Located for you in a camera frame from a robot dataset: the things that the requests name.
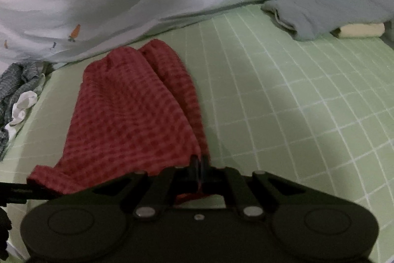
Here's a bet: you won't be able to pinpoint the blue checked shirt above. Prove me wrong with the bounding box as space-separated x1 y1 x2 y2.
0 61 47 159

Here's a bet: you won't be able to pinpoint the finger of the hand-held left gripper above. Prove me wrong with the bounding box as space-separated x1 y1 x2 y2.
0 182 51 205

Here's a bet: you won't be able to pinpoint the folded grey-blue garment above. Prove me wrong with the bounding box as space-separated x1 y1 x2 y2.
261 0 394 42

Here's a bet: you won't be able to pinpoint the folded cream garment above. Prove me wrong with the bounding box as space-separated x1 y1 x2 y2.
331 23 386 38

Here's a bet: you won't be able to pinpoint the green grid bed sheet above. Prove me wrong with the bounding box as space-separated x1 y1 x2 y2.
0 1 394 251

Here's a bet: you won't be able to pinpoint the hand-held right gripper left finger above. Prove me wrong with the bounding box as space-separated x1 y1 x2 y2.
89 155 200 220

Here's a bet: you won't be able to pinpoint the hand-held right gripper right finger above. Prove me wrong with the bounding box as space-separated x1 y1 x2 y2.
198 158 308 220

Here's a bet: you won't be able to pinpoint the white garment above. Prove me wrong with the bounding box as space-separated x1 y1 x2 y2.
4 90 39 140

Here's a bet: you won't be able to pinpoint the red checked pants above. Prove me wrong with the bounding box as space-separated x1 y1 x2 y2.
26 39 211 200

